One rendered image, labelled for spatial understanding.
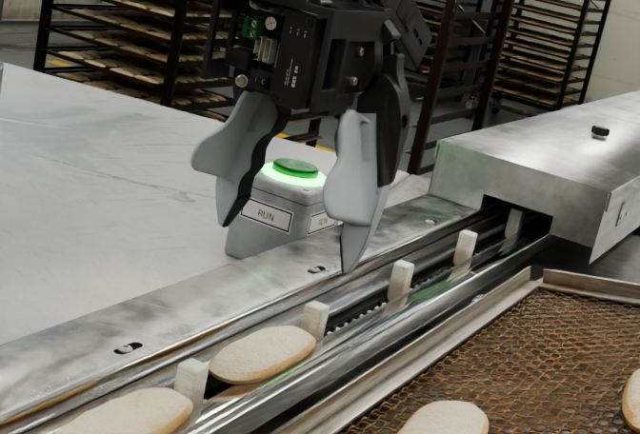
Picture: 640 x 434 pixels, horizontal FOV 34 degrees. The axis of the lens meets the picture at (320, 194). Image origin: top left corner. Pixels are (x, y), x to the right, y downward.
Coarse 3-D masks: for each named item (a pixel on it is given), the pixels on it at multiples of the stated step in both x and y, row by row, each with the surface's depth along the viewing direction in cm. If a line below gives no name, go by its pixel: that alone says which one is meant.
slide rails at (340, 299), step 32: (480, 224) 105; (544, 224) 110; (416, 256) 91; (448, 256) 93; (480, 256) 94; (352, 288) 80; (384, 288) 82; (416, 288) 83; (288, 320) 71; (320, 352) 67; (160, 384) 59; (256, 384) 61; (64, 416) 53; (192, 416) 56
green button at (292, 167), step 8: (280, 160) 90; (288, 160) 90; (296, 160) 91; (272, 168) 89; (280, 168) 88; (288, 168) 88; (296, 168) 88; (304, 168) 89; (312, 168) 89; (296, 176) 88; (304, 176) 88; (312, 176) 89
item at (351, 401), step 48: (528, 288) 75; (576, 288) 75; (624, 288) 74; (432, 336) 61; (480, 336) 64; (528, 336) 65; (624, 336) 66; (384, 384) 55; (432, 384) 56; (480, 384) 56; (528, 384) 57; (624, 384) 57; (288, 432) 46; (336, 432) 49; (528, 432) 50; (624, 432) 51
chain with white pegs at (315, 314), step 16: (512, 208) 106; (512, 224) 106; (528, 224) 113; (464, 240) 93; (496, 240) 104; (464, 256) 94; (400, 272) 81; (432, 272) 90; (400, 288) 81; (320, 304) 70; (384, 304) 81; (304, 320) 69; (320, 320) 69; (352, 320) 77; (320, 336) 70; (192, 368) 57; (208, 368) 57; (176, 384) 57; (192, 384) 57; (224, 384) 62; (192, 400) 57
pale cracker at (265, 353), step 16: (256, 336) 65; (272, 336) 66; (288, 336) 66; (304, 336) 67; (224, 352) 62; (240, 352) 62; (256, 352) 63; (272, 352) 63; (288, 352) 64; (304, 352) 65; (224, 368) 61; (240, 368) 61; (256, 368) 61; (272, 368) 62; (240, 384) 60
